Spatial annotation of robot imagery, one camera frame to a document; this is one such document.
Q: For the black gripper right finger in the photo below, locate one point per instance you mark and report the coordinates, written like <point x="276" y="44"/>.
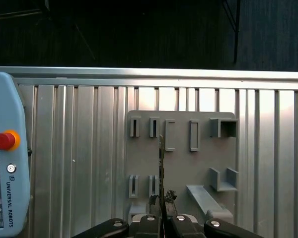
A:
<point x="181" y="228"/>

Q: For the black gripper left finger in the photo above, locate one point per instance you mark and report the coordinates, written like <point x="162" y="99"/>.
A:
<point x="146" y="228"/>

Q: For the green RAM stick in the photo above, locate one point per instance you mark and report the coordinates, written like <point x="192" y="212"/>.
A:
<point x="161" y="163"/>

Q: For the grey plastic parts rack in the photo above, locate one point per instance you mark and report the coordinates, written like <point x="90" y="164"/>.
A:
<point x="178" y="163"/>

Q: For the pale blue teach pendant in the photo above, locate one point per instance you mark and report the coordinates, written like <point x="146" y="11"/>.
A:
<point x="12" y="111"/>

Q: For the black metal furniture leg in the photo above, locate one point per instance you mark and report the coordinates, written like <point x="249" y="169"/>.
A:
<point x="236" y="37"/>

